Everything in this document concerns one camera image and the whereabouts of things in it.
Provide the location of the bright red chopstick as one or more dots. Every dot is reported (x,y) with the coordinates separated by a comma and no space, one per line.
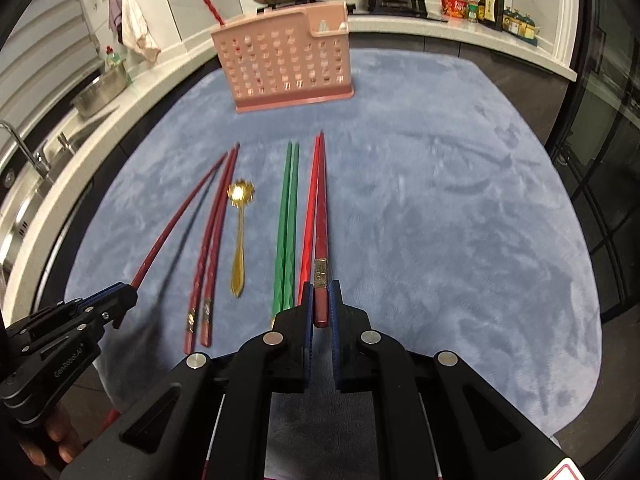
(309,230)

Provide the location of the pink perforated utensil holder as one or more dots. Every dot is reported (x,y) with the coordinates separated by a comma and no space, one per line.
(285,60)

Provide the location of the white window blinds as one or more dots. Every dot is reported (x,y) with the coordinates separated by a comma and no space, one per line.
(50,45)

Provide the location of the white hanging towel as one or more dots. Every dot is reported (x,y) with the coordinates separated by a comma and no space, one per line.
(137,25)

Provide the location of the purple hanging cloth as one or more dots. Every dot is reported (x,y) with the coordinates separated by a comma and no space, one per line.
(115,12)

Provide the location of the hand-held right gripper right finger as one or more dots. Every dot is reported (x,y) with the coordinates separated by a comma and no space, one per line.
(336,345)

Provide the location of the steel kitchen sink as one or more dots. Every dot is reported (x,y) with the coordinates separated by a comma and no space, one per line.
(17,230)

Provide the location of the red seasoning packet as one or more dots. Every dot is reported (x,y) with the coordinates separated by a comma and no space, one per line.
(453,6)

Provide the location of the green dish soap bottle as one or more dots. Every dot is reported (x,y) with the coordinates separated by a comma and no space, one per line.
(115,62)

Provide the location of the chrome sink faucet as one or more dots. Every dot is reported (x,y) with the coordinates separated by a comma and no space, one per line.
(37,160)

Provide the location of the black gas stove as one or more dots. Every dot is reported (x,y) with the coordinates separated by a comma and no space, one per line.
(395,6)

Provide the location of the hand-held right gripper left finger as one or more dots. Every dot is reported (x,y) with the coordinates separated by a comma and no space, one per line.
(308,345)

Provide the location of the dark red gold-band chopstick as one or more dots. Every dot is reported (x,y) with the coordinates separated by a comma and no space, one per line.
(321,220)
(213,269)

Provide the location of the dark red chopsticks pair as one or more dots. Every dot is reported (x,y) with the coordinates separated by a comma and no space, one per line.
(200,270)

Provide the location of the blue-grey plush mat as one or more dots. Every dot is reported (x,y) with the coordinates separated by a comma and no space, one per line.
(425,210)

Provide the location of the dark soy sauce bottle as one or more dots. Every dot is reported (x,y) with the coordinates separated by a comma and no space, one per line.
(492,7)

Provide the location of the person's left hand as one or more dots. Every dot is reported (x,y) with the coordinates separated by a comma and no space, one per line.
(57,437)

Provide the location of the steel colander bowl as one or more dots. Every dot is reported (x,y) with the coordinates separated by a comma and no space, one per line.
(100,92)

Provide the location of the seasoning jar set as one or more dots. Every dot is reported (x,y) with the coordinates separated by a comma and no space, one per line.
(522,25)

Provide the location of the dark glass door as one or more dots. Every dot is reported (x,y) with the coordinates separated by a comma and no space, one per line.
(600,135)

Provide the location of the small chrome sink tap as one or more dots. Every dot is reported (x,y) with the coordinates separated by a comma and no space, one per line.
(65,142)

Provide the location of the gold spoon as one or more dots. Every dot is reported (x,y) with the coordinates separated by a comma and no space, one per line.
(239,260)

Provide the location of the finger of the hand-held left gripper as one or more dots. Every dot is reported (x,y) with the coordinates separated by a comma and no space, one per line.
(111,293)
(117,312)

